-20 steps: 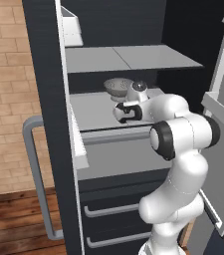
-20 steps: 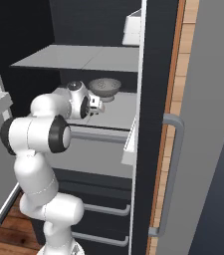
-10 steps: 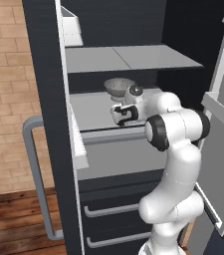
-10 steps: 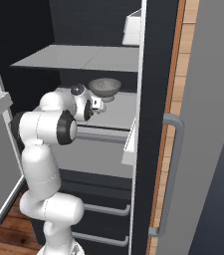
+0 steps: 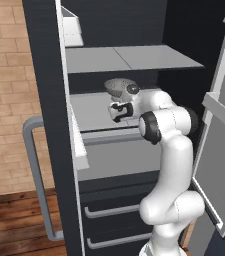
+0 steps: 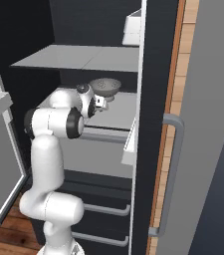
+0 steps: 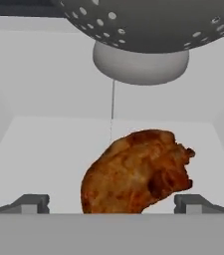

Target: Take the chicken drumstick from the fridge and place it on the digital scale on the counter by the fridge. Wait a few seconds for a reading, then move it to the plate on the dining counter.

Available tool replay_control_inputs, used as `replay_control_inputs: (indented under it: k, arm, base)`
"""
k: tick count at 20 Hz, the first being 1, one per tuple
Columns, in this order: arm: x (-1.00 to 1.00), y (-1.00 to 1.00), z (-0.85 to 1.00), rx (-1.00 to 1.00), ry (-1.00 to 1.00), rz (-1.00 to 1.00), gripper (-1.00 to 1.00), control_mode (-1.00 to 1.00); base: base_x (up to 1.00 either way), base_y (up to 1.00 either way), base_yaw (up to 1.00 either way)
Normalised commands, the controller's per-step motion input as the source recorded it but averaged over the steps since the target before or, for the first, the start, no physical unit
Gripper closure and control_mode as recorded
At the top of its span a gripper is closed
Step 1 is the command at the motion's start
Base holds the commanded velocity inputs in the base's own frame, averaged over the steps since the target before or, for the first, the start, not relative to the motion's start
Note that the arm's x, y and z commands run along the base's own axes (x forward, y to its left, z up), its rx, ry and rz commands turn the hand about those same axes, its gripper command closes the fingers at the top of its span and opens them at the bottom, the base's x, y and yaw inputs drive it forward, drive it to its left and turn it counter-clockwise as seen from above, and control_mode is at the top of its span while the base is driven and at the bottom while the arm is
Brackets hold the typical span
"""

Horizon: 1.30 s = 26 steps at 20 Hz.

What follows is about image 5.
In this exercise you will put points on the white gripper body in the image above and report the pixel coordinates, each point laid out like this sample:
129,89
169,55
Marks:
114,110

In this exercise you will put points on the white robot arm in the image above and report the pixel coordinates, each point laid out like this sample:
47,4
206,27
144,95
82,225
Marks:
174,160

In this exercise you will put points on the grey fridge shelf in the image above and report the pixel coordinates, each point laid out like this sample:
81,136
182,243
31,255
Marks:
124,58
90,111

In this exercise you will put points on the grey fridge crisper drawer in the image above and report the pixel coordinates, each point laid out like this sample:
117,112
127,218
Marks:
117,158

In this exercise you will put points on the dark fridge body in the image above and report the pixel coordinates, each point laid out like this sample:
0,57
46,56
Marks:
127,23

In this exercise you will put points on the grey-lined fridge door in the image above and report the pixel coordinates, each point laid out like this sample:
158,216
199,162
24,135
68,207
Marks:
217,166

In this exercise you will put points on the white door bin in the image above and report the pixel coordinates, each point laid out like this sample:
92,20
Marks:
78,146
72,31

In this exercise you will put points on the dark freezer drawer front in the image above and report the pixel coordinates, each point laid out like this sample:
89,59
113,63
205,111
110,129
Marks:
117,246
117,200

